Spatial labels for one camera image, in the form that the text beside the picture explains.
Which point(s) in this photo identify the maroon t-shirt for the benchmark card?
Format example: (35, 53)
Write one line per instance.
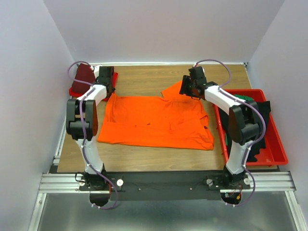
(83, 79)

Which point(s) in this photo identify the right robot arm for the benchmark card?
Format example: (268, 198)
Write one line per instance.
(246, 125)

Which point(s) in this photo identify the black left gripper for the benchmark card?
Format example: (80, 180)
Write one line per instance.
(112, 88)

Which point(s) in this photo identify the red t-shirt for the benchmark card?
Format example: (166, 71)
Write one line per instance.
(113, 79)

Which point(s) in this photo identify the orange t-shirt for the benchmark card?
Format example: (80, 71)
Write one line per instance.
(171, 120)

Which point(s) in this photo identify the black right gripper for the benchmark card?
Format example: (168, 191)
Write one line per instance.
(185, 81)

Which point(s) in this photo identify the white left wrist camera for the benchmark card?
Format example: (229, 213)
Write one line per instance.
(95, 70)

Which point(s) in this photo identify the red plastic bin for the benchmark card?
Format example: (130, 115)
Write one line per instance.
(274, 153)

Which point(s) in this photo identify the green t-shirt in bin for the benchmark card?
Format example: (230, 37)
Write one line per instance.
(243, 98)

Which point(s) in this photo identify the black t-shirt in bin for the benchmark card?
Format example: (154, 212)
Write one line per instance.
(264, 109)

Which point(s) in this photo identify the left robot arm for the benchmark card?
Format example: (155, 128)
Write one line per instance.
(91, 85)

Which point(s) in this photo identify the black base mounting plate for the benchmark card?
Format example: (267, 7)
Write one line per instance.
(161, 186)

